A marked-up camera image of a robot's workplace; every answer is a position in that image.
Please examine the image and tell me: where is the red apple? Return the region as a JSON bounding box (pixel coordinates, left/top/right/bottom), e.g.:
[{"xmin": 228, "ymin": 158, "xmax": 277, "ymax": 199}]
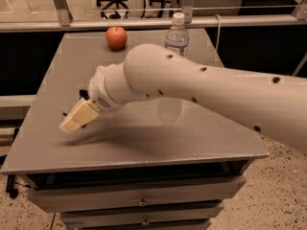
[{"xmin": 106, "ymin": 27, "xmax": 128, "ymax": 50}]

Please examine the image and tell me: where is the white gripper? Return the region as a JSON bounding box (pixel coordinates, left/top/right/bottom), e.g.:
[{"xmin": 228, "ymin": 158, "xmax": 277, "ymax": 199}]
[{"xmin": 59, "ymin": 64, "xmax": 125, "ymax": 132}]

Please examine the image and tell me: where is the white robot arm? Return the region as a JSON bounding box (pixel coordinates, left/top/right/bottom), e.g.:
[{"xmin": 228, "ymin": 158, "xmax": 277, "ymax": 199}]
[{"xmin": 59, "ymin": 44, "xmax": 307, "ymax": 153}]

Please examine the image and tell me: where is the metal railing frame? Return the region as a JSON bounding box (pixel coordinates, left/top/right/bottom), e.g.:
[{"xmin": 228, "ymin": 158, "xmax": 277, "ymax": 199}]
[{"xmin": 0, "ymin": 0, "xmax": 307, "ymax": 33}]

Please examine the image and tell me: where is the top drawer with knob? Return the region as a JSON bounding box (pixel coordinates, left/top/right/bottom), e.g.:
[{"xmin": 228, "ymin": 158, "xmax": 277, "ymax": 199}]
[{"xmin": 28, "ymin": 175, "xmax": 247, "ymax": 213}]

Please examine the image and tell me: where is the black office chair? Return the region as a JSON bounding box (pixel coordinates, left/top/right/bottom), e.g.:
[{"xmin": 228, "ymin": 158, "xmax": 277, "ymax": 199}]
[{"xmin": 96, "ymin": 0, "xmax": 129, "ymax": 19}]

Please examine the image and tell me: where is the drawer with knob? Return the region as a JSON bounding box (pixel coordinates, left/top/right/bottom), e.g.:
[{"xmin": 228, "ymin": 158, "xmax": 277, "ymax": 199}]
[
  {"xmin": 60, "ymin": 202, "xmax": 224, "ymax": 228},
  {"xmin": 28, "ymin": 175, "xmax": 247, "ymax": 213}
]

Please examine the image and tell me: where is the white hanging cable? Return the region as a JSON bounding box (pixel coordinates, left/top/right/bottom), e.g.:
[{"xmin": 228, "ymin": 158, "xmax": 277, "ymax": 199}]
[{"xmin": 214, "ymin": 13, "xmax": 223, "ymax": 53}]

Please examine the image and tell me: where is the blue rxbar blueberry wrapper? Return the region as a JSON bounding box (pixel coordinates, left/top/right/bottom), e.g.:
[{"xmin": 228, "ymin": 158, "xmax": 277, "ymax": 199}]
[{"xmin": 62, "ymin": 89, "xmax": 89, "ymax": 127}]

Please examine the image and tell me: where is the grey drawer cabinet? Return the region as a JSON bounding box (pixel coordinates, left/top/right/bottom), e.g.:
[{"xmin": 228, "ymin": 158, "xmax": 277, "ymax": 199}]
[{"xmin": 2, "ymin": 33, "xmax": 267, "ymax": 230}]

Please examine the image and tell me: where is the clear plastic water bottle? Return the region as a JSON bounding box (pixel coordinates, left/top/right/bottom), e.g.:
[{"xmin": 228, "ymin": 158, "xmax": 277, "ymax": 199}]
[{"xmin": 164, "ymin": 12, "xmax": 189, "ymax": 57}]

